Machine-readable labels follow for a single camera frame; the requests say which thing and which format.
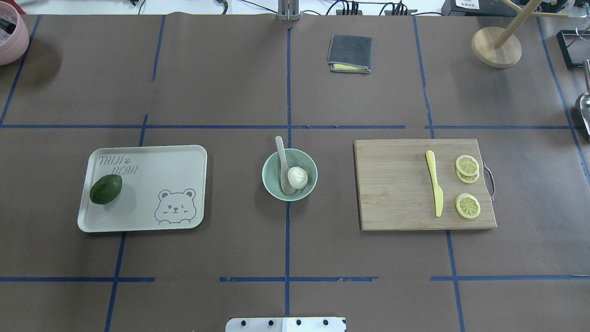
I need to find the folded grey cloth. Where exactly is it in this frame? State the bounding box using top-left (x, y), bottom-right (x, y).
top-left (327, 34), bottom-right (373, 74)

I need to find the white serving tray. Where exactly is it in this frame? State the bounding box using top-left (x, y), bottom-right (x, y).
top-left (77, 145), bottom-right (208, 232)

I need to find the metal scoop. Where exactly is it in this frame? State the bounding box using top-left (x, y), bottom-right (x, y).
top-left (576, 59), bottom-right (590, 138)

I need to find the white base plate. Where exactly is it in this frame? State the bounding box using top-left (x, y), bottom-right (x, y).
top-left (225, 316), bottom-right (347, 332)

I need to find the lemon slice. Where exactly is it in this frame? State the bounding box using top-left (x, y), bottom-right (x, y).
top-left (455, 154), bottom-right (480, 177)
top-left (455, 193), bottom-right (481, 219)
top-left (456, 170), bottom-right (480, 184)

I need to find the green avocado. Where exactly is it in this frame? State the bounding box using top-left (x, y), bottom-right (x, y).
top-left (90, 174), bottom-right (123, 205)

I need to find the mint green bowl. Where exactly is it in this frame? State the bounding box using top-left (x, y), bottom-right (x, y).
top-left (262, 148), bottom-right (318, 202)

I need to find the pink bowl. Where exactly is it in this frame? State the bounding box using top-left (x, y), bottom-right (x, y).
top-left (0, 2), bottom-right (30, 66)

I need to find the aluminium frame post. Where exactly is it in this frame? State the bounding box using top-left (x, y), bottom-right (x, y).
top-left (277, 0), bottom-right (301, 22)

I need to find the white ceramic spoon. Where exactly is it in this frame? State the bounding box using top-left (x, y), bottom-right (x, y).
top-left (275, 135), bottom-right (295, 195)

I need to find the yellow plastic knife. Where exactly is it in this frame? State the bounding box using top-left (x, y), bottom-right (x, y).
top-left (425, 150), bottom-right (444, 217)

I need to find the black glass rack tray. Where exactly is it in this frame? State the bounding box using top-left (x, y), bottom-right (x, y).
top-left (556, 29), bottom-right (590, 69)

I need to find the wooden cutting board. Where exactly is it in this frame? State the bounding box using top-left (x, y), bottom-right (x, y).
top-left (354, 139), bottom-right (497, 231)

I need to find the wooden mug tree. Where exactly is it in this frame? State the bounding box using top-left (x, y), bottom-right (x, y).
top-left (471, 0), bottom-right (569, 69)

